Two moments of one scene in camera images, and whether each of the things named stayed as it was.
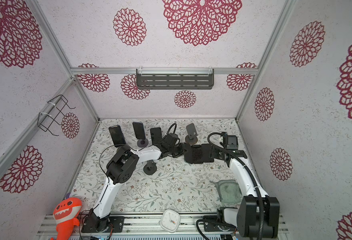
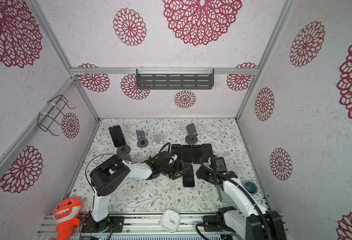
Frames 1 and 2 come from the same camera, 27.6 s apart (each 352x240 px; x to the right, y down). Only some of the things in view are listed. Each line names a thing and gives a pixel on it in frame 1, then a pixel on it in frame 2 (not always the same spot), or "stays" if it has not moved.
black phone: (197, 154) stays
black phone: (117, 135) stays
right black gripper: (214, 150) to (202, 173)
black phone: (188, 153) stays
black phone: (139, 131) to (188, 175)
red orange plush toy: (65, 215) stays
